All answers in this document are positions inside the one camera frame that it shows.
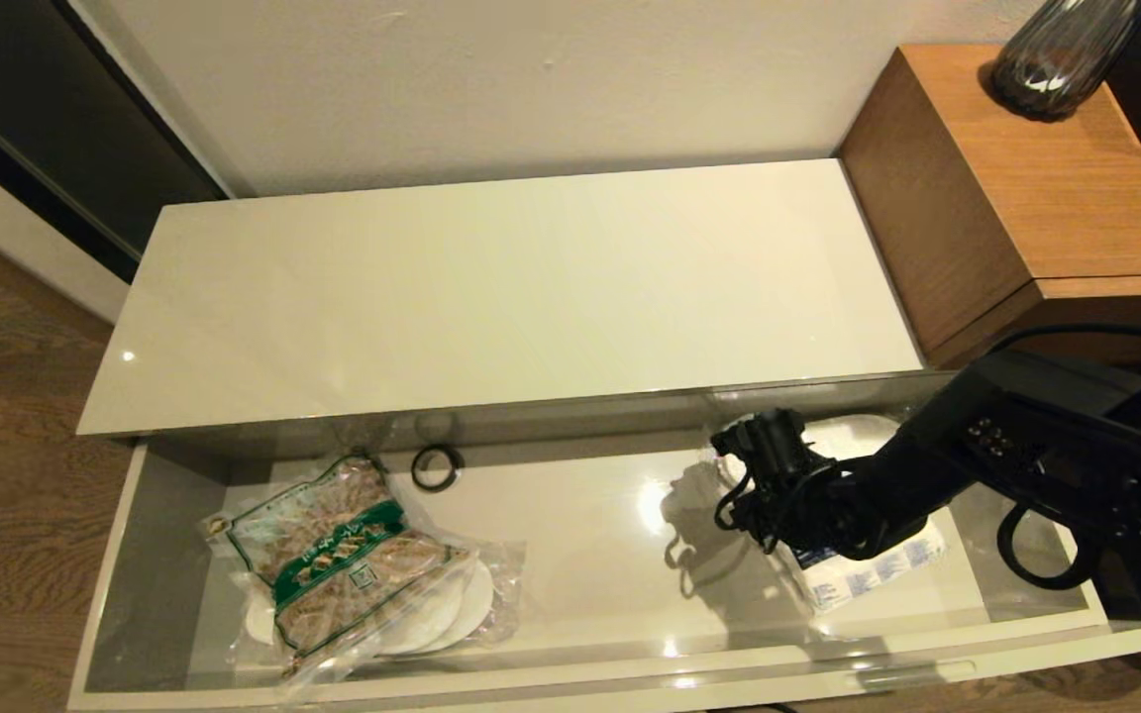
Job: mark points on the white tissue pack blue print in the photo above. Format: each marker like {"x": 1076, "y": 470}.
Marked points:
{"x": 868, "y": 574}

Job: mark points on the dark sliding door panel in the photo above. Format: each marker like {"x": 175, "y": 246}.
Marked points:
{"x": 46, "y": 109}

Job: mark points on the green label snack bag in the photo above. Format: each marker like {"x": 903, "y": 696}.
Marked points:
{"x": 343, "y": 560}

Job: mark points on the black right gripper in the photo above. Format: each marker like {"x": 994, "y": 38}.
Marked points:
{"x": 793, "y": 490}

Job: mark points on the black tape roll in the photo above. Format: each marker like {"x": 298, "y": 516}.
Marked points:
{"x": 415, "y": 468}

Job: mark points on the brown wooden desk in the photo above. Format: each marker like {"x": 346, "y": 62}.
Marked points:
{"x": 1026, "y": 208}

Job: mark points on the white slippers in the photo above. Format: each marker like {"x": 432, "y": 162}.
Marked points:
{"x": 853, "y": 434}
{"x": 479, "y": 594}

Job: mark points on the dark ribbed glass vase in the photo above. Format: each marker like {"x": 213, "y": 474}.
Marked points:
{"x": 1056, "y": 59}

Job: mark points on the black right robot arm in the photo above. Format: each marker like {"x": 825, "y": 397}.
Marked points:
{"x": 1076, "y": 456}

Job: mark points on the white cabinet drawer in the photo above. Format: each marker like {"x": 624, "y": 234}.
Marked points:
{"x": 580, "y": 594}

